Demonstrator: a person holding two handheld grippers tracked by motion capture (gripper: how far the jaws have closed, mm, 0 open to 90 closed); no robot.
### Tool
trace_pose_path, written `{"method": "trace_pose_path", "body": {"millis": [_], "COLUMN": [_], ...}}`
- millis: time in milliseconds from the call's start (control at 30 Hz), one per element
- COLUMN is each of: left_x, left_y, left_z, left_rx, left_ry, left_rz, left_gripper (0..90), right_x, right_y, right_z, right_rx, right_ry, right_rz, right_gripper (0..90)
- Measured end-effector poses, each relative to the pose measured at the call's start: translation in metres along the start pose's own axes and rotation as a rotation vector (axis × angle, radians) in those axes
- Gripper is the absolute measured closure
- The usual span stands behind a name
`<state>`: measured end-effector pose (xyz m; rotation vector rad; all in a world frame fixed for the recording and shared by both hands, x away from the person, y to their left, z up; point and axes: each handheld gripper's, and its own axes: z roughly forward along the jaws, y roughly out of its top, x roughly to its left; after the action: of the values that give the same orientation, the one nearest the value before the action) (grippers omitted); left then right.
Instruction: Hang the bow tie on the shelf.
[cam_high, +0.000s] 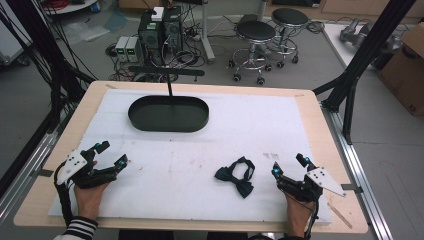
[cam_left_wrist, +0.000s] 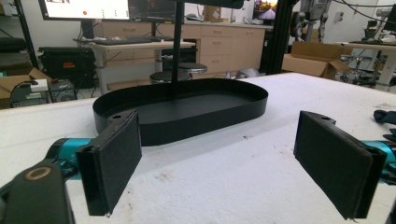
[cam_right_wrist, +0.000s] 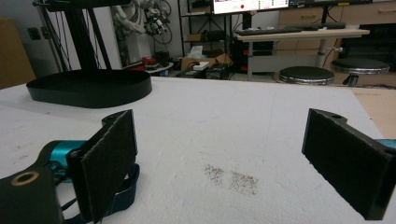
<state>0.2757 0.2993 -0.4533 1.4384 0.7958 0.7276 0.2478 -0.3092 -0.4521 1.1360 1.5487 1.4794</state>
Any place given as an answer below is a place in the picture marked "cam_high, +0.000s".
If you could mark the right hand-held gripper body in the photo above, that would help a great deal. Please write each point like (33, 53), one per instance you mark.
(308, 185)

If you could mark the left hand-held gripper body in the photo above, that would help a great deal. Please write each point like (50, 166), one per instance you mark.
(83, 171)

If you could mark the black bow tie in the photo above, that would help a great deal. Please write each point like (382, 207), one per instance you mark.
(237, 176)

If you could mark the black oval tray stand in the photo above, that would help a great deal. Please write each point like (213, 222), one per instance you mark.
(168, 111)

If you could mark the person's left hand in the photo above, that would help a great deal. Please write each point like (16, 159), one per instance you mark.
(89, 200)

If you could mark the person's right hand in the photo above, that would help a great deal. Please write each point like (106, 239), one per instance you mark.
(298, 215)

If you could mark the wooden stick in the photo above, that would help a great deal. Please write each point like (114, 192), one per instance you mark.
(340, 216)

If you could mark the white foam mat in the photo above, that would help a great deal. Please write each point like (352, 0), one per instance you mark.
(186, 153)

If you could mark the white power supply box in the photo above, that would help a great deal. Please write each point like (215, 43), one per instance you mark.
(121, 48)
(132, 49)

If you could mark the black computer tower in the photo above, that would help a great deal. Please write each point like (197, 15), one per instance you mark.
(173, 30)
(150, 35)

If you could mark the black round stool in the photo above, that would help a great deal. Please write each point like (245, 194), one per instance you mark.
(255, 43)
(288, 30)

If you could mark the cardboard box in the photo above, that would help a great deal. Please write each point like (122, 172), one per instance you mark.
(405, 71)

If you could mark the grey robot part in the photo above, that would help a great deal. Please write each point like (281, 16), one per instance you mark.
(358, 31)

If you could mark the white box on computer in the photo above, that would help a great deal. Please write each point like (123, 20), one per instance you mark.
(157, 13)

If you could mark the black metal frame stand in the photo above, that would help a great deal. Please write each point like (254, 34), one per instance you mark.
(43, 50)
(363, 56)

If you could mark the grey table leg post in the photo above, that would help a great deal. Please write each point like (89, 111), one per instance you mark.
(206, 30)

